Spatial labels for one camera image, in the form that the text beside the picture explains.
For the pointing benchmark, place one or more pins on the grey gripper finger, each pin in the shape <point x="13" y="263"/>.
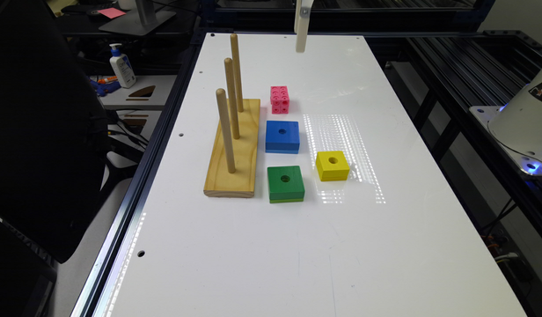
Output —
<point x="302" y="22"/>

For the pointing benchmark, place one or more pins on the pink cube block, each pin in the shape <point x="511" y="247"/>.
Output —
<point x="279" y="98"/>

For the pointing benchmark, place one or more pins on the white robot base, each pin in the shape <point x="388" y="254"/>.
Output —
<point x="517" y="126"/>

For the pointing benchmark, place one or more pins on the rear wooden peg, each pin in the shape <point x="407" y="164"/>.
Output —
<point x="237" y="71"/>

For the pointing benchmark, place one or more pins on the wooden peg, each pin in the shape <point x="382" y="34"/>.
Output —
<point x="237" y="71"/>
<point x="232" y="100"/>
<point x="225" y="129"/>

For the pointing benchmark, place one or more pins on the middle wooden peg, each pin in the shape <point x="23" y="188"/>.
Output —
<point x="232" y="100"/>

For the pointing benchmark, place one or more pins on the front wooden peg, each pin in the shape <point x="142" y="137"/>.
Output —
<point x="225" y="129"/>

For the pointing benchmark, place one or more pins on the blue square block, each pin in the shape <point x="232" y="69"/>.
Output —
<point x="282" y="137"/>

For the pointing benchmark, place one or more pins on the silver monitor stand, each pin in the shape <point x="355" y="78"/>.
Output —
<point x="140" y="21"/>

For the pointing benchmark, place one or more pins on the yellow square block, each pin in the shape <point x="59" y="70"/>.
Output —
<point x="332" y="166"/>

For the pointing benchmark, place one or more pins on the green square block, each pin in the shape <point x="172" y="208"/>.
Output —
<point x="285" y="184"/>

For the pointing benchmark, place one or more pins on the wooden peg base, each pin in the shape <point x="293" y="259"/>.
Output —
<point x="219" y="182"/>

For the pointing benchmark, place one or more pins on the white lotion pump bottle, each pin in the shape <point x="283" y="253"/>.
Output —
<point x="122" y="67"/>

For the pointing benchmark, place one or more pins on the pink sticky note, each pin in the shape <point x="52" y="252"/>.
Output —
<point x="111" y="12"/>

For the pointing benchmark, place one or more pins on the blue orange tool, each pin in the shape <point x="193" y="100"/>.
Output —
<point x="105" y="85"/>

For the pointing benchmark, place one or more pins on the black office chair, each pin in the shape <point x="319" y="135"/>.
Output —
<point x="54" y="173"/>

